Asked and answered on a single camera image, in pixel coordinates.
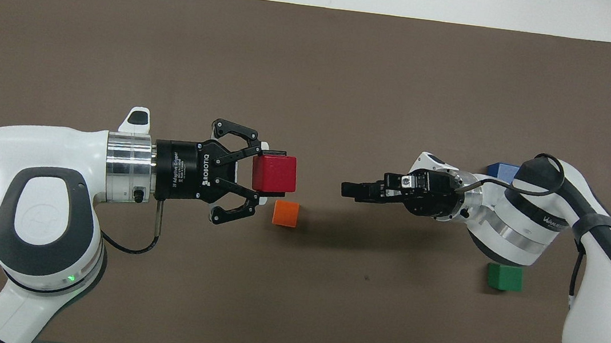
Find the green wooden block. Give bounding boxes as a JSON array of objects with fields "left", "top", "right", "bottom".
[{"left": 485, "top": 262, "right": 525, "bottom": 293}]

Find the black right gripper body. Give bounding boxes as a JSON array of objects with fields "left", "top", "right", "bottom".
[{"left": 379, "top": 165, "right": 470, "bottom": 222}]

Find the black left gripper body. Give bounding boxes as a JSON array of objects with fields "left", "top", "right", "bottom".
[{"left": 150, "top": 132, "right": 242, "bottom": 210}]

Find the red wooden block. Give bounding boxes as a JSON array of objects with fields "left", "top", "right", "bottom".
[{"left": 249, "top": 151, "right": 301, "bottom": 197}]

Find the blue wooden block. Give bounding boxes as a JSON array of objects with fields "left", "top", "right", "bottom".
[{"left": 485, "top": 161, "right": 521, "bottom": 182}]

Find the brown table mat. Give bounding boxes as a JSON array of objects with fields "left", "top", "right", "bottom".
[{"left": 0, "top": 0, "right": 611, "bottom": 343}]

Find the orange wooden block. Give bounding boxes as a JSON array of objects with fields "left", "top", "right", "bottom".
[{"left": 271, "top": 199, "right": 301, "bottom": 229}]

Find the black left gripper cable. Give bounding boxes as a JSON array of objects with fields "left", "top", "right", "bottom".
[{"left": 99, "top": 194, "right": 166, "bottom": 258}]

